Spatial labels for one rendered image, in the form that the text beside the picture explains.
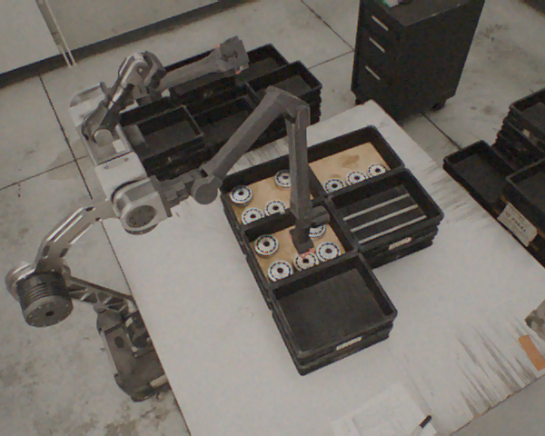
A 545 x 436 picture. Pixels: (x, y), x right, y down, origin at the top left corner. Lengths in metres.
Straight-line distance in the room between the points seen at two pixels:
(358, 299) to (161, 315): 0.82
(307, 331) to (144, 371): 0.98
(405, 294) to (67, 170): 2.58
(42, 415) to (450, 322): 2.07
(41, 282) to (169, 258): 0.55
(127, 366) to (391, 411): 1.31
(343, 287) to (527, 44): 3.28
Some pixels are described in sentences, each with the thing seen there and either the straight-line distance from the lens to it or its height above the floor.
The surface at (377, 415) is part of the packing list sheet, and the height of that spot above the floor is 0.70.
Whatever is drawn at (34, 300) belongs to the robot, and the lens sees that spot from 2.09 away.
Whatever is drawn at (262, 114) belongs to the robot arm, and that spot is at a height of 1.59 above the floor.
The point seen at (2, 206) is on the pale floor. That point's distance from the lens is 3.86.
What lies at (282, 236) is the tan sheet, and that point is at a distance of 2.15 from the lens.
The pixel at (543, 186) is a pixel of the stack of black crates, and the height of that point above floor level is 0.49.
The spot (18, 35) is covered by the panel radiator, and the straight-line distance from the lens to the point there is 4.52.
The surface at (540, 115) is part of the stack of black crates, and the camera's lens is 3.41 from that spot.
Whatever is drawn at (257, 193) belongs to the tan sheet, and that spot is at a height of 0.83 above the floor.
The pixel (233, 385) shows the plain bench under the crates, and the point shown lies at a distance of 2.02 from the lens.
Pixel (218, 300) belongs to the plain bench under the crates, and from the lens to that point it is 2.17.
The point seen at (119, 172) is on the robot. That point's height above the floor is 1.53.
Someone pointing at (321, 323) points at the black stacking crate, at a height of 0.83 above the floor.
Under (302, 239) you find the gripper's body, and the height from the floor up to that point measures 1.07.
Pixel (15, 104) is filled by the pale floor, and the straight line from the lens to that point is 4.59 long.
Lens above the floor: 2.61
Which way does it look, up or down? 55 degrees down
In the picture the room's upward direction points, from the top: 5 degrees counter-clockwise
